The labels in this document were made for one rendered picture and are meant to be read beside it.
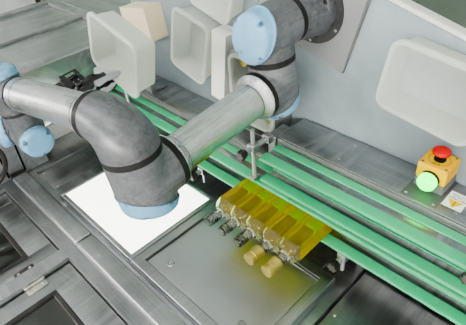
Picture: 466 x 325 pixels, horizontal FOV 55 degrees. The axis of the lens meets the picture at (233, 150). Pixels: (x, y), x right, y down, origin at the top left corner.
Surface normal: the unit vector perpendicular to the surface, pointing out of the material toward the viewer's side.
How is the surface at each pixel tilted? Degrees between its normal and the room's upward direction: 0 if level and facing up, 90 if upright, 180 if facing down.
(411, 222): 90
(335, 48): 3
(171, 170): 93
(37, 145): 88
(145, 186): 69
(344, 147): 90
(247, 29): 5
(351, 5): 3
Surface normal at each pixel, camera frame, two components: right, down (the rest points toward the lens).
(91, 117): -0.35, -0.16
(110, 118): 0.06, -0.34
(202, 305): -0.07, -0.80
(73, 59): 0.71, 0.38
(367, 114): -0.70, 0.46
